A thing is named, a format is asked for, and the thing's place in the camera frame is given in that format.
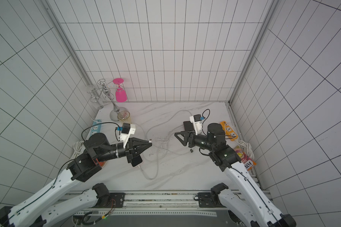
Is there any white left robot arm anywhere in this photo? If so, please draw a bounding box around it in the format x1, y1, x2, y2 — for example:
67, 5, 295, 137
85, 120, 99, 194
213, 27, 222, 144
0, 133, 152, 227

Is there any metal base rail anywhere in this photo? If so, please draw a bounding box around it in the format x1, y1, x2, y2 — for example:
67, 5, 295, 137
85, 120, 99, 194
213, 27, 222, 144
59, 189, 273, 225

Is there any red bowl on plate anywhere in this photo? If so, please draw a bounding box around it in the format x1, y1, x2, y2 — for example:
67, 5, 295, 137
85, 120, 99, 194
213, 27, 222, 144
94, 159, 106, 167

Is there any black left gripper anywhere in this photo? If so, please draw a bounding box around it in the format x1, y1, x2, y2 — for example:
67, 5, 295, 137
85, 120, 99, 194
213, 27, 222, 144
97, 137, 153, 163

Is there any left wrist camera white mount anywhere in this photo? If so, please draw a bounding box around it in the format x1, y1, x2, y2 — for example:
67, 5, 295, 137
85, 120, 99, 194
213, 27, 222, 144
119, 123, 136, 148

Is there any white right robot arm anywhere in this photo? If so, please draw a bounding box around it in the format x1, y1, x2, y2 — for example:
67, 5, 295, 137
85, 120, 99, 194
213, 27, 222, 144
174, 123, 296, 227

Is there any clear wine glass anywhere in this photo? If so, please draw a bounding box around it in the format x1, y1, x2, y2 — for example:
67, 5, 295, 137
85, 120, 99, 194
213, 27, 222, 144
86, 85, 104, 110

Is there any pink wine glass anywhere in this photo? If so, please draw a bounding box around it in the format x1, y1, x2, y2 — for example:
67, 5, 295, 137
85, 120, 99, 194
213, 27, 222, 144
113, 78, 127, 103

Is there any white coiled cord right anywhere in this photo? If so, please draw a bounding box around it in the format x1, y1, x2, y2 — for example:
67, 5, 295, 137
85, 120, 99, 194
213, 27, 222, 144
237, 139, 255, 160

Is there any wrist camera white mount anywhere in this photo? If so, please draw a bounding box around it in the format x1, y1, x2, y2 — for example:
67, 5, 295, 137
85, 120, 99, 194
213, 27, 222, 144
189, 114, 204, 135
119, 123, 136, 148

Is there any white coiled cord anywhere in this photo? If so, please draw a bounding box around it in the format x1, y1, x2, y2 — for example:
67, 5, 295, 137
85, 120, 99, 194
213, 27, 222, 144
69, 140, 86, 161
237, 139, 255, 160

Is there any white charging cable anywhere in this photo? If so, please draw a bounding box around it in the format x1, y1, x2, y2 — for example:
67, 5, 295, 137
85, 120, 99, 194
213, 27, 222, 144
137, 109, 194, 181

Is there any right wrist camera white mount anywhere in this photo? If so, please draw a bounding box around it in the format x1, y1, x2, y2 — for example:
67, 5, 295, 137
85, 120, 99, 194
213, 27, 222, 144
189, 114, 204, 135

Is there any colourful candy bag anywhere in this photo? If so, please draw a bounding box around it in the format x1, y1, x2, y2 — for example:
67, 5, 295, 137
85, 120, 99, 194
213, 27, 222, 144
234, 146, 257, 171

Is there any orange power strip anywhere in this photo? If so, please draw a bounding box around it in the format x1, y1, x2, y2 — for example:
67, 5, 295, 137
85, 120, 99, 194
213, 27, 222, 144
220, 121, 238, 141

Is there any white coiled cord left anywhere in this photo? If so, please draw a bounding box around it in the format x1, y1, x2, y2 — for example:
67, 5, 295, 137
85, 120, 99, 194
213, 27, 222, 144
69, 140, 86, 161

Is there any teal power strip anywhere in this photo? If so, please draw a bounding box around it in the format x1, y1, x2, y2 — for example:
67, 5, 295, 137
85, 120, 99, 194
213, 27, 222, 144
90, 119, 102, 136

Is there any chrome glass holder stand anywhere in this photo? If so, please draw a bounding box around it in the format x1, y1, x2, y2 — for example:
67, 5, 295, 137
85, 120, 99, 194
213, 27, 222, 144
94, 79, 127, 122

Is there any yellow tinted drinking glass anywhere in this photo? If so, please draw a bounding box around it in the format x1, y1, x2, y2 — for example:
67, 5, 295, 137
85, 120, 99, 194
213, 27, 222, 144
117, 111, 132, 124

